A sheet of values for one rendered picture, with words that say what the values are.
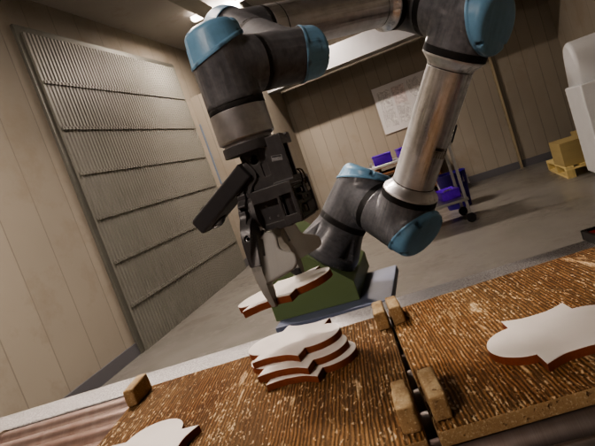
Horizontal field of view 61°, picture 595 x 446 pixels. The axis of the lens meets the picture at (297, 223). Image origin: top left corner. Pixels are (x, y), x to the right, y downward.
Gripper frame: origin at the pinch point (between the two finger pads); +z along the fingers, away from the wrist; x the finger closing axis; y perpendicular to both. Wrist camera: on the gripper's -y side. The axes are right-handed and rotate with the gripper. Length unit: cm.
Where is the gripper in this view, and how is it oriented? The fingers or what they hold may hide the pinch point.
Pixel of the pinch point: (283, 288)
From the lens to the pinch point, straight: 69.5
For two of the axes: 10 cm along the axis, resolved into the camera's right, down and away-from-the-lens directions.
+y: 8.9, -2.6, -3.8
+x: 3.3, -2.2, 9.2
